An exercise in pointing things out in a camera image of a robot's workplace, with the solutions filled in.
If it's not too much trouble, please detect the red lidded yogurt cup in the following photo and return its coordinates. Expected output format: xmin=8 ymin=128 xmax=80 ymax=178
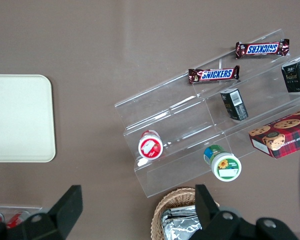
xmin=137 ymin=129 xmax=164 ymax=160

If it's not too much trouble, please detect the clear acrylic stepped display stand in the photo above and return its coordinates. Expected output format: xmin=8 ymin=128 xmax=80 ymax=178
xmin=114 ymin=28 xmax=300 ymax=199

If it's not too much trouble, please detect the green lidded sunflower cup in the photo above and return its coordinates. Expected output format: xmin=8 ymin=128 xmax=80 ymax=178
xmin=203 ymin=144 xmax=243 ymax=182

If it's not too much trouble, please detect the Snickers chocolate bar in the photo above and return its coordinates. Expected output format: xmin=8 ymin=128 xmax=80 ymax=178
xmin=188 ymin=65 xmax=241 ymax=85
xmin=235 ymin=38 xmax=290 ymax=60

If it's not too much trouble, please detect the clear acrylic bottle rack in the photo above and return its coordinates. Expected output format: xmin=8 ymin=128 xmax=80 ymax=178
xmin=0 ymin=205 xmax=43 ymax=226

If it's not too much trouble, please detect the foil wrapped pack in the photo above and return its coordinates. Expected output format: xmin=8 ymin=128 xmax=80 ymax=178
xmin=160 ymin=205 xmax=198 ymax=220
xmin=162 ymin=214 xmax=203 ymax=240

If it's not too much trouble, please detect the light wicker basket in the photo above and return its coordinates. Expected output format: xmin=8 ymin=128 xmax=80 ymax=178
xmin=151 ymin=187 xmax=220 ymax=240

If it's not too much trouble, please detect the cream rectangular plastic tray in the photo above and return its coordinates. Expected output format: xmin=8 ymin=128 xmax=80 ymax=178
xmin=0 ymin=74 xmax=57 ymax=163

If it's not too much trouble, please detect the red plaid cookie box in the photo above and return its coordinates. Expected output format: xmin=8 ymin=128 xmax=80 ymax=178
xmin=248 ymin=106 xmax=300 ymax=160

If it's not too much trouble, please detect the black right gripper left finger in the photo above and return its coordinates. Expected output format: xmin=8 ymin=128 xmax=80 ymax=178
xmin=22 ymin=184 xmax=84 ymax=240

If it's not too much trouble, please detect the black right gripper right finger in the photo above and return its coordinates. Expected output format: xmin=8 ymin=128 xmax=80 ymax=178
xmin=194 ymin=184 xmax=243 ymax=240

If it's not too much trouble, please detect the small black carton box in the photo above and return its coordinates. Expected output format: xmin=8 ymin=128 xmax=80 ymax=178
xmin=219 ymin=88 xmax=249 ymax=122
xmin=281 ymin=57 xmax=300 ymax=94

